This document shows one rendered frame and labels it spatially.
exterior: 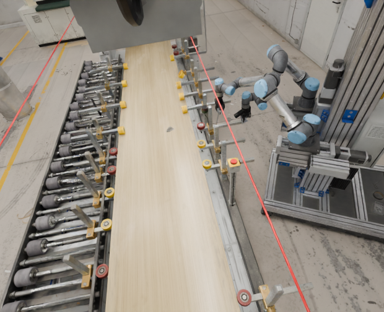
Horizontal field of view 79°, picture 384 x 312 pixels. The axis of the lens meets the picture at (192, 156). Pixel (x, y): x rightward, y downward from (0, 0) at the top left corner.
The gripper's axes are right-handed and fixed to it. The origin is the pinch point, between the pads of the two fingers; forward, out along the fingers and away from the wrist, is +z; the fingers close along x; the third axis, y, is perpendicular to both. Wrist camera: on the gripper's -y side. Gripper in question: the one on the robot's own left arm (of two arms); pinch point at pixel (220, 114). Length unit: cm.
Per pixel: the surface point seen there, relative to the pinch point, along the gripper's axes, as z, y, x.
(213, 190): 36, -61, 22
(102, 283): 28, -122, 113
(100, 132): 2, 9, 119
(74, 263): -4, -118, 118
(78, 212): -9, -87, 118
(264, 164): 99, 5, -60
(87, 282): 16, -123, 118
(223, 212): 37, -83, 18
